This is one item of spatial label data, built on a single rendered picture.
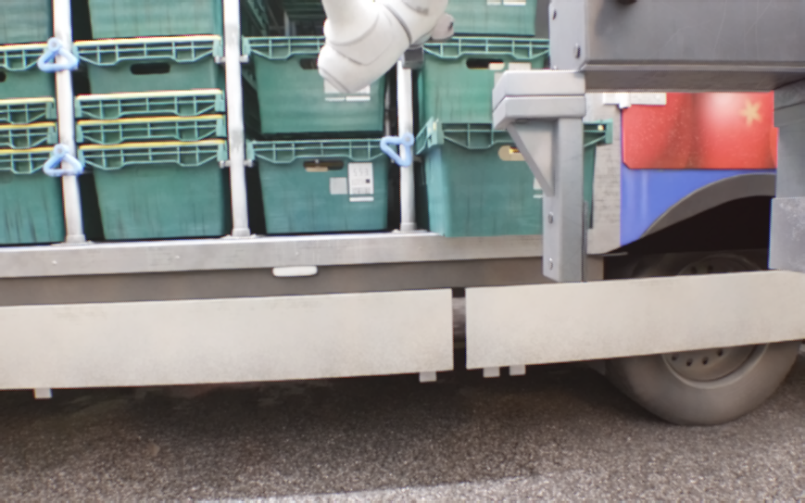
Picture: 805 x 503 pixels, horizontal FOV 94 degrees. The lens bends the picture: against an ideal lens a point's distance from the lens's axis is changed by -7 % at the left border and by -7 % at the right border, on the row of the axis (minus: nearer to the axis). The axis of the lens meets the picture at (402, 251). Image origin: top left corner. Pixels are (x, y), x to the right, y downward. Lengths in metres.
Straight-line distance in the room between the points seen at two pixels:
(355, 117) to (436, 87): 0.24
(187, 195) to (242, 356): 0.46
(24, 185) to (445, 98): 1.18
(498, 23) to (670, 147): 0.57
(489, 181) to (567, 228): 0.70
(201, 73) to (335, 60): 0.56
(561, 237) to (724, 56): 0.11
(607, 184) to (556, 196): 0.93
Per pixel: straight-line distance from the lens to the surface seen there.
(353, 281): 1.00
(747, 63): 0.26
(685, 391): 1.57
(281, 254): 0.99
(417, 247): 0.98
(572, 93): 0.22
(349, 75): 0.79
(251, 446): 1.44
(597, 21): 0.22
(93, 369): 1.24
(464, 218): 0.90
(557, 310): 1.11
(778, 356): 1.76
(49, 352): 1.29
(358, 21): 0.78
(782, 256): 0.30
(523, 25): 1.35
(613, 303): 1.18
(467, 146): 0.87
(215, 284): 1.07
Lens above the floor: 0.69
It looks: 5 degrees down
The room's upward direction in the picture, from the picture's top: 2 degrees counter-clockwise
